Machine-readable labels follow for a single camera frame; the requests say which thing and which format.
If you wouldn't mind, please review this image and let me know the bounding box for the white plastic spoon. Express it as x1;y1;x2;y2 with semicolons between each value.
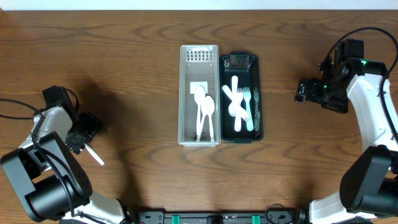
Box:
194;85;205;135
197;100;206;142
228;75;238;116
84;143;104;166
202;96;215;142

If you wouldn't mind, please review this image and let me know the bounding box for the white plastic fork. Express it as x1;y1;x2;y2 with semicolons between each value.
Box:
222;85;248;121
234;88;243;132
243;87;254;131

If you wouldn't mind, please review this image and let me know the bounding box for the black plastic perforated basket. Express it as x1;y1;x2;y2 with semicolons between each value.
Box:
220;52;264;143

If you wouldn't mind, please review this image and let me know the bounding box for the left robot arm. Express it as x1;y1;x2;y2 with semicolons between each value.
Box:
1;105;132;223

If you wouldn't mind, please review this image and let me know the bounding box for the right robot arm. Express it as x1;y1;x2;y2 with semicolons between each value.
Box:
295;57;397;223

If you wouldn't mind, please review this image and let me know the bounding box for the clear plastic perforated basket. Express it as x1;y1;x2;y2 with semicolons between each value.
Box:
178;45;221;147

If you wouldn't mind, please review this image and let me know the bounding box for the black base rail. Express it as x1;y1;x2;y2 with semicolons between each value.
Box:
133;203;310;224

